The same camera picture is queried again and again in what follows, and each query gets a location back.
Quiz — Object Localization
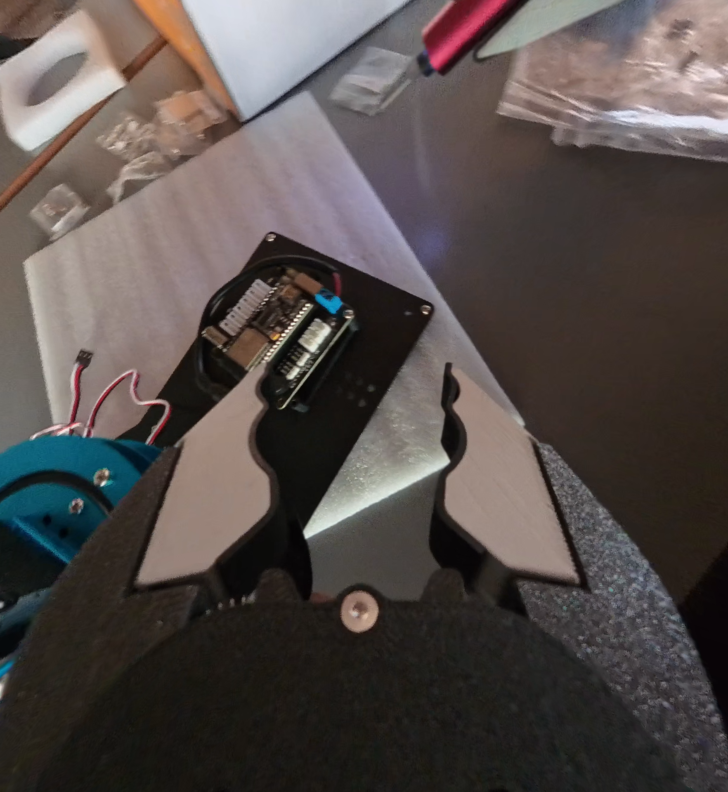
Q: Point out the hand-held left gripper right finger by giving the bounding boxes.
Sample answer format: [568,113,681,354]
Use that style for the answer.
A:
[429,362,584,589]

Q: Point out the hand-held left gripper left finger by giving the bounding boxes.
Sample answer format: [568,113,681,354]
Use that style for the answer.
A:
[134,370,279,589]

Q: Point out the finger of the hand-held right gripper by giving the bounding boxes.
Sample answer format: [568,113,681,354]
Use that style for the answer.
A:
[474,0,626,61]

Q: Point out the red electric screwdriver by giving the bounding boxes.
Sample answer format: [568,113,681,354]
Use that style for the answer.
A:
[415,0,526,78]

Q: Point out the blue robot arm base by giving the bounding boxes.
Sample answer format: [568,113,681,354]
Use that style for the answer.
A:
[0,436,167,743]

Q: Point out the grey desk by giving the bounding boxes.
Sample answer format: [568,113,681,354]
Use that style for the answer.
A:
[0,0,728,607]

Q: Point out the large clear plastic bag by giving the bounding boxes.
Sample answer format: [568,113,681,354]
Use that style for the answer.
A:
[497,0,728,168]

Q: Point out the green control circuit board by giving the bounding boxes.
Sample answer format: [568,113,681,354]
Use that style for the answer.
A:
[202,266,362,412]

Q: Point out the small clear plastic bag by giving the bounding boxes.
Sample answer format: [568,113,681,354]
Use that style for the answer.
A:
[154,92,229,140]
[30,182,89,239]
[95,114,173,199]
[330,49,417,115]

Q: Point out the white and orange box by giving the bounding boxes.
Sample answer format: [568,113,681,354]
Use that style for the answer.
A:
[132,0,414,121]

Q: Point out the white foam sheet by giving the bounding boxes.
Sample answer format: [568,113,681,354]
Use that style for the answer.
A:
[22,92,526,539]

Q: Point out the white foam block with hole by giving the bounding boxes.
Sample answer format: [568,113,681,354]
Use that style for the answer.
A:
[0,9,126,152]

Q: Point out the red white servo cable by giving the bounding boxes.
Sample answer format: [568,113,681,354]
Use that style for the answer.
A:
[85,369,173,446]
[30,349,95,440]

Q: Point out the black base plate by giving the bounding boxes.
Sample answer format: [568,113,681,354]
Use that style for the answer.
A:
[116,232,434,539]

